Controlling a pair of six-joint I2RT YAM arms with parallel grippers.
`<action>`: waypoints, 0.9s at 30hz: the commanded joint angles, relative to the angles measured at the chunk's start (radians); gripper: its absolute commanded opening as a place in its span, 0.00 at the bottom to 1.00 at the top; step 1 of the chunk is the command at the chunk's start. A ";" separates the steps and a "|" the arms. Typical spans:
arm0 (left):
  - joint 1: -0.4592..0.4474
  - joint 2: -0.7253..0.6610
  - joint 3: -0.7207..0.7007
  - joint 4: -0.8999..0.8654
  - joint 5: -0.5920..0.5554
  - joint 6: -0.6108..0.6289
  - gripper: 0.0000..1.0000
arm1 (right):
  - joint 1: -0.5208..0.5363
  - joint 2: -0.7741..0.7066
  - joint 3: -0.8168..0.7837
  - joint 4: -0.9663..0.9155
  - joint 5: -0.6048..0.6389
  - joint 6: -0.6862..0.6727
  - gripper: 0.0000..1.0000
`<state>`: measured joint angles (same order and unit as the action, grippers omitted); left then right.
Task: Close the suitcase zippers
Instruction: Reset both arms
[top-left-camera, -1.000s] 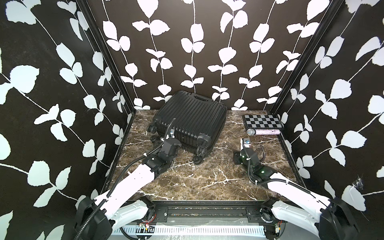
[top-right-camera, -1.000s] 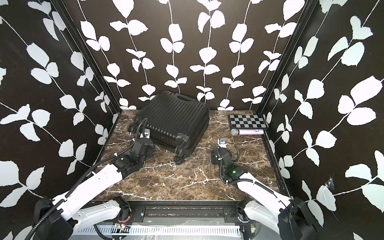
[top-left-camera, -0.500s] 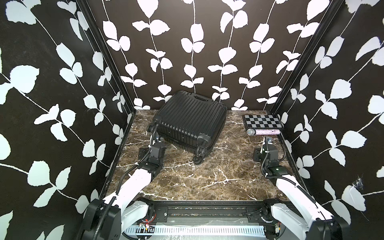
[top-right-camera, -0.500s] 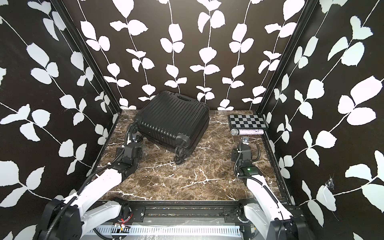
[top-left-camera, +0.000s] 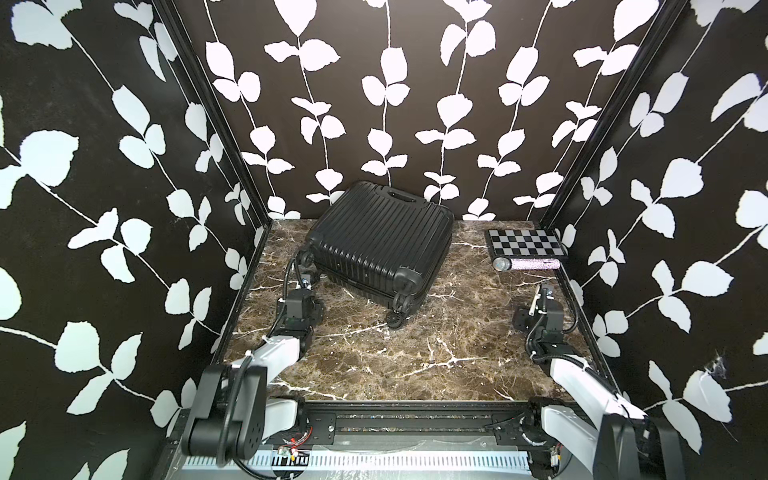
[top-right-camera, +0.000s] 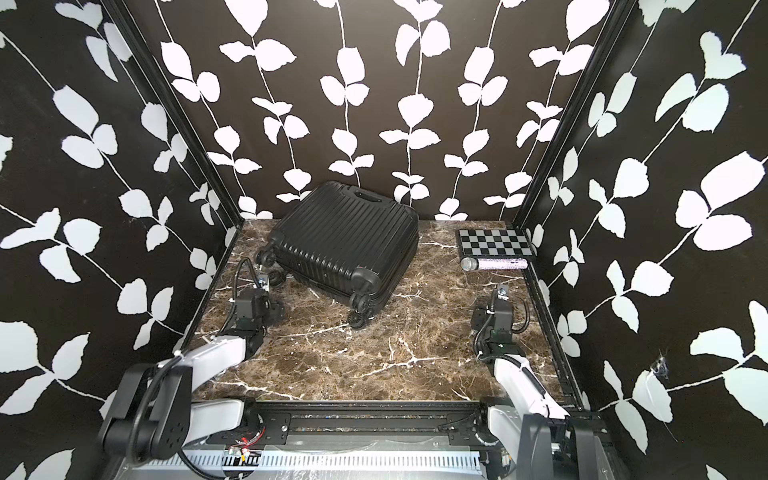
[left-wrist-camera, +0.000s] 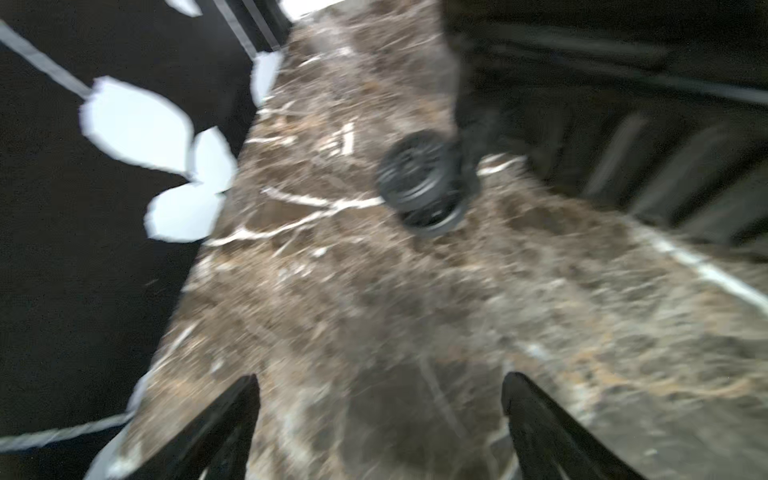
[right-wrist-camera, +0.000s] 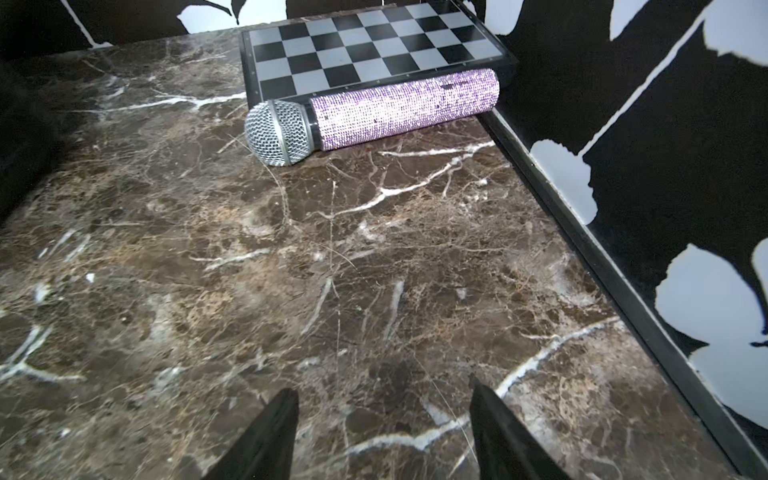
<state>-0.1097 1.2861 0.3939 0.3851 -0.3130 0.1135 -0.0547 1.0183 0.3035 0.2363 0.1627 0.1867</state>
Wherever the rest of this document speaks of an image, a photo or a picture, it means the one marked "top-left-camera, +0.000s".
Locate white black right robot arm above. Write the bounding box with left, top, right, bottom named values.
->
left=513, top=289, right=686, bottom=479

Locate black corner frame post right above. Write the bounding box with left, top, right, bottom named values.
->
left=534, top=0, right=687, bottom=229

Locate white slotted cable duct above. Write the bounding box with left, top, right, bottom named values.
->
left=179, top=449, right=534, bottom=475

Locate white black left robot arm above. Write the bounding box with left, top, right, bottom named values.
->
left=180, top=288, right=324, bottom=468

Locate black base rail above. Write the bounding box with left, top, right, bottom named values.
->
left=265, top=397, right=595, bottom=449

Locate black hard-shell suitcase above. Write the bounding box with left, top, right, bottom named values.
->
left=296, top=181, right=454, bottom=329

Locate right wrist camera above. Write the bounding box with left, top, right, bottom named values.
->
left=529, top=283, right=554, bottom=316

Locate black white checkerboard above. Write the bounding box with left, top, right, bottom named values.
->
left=485, top=229, right=567, bottom=259

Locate black corner frame post left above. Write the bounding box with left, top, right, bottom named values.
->
left=153, top=0, right=272, bottom=230

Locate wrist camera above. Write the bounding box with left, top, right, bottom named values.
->
left=529, top=283, right=554, bottom=316
left=295, top=267, right=321, bottom=290

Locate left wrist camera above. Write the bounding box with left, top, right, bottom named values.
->
left=295, top=267, right=321, bottom=290

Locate purple glitter cylinder bottle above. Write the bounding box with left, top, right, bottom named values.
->
left=491, top=257, right=561, bottom=272

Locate black corner frame post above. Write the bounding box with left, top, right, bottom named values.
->
left=153, top=0, right=272, bottom=230
left=534, top=0, right=687, bottom=229

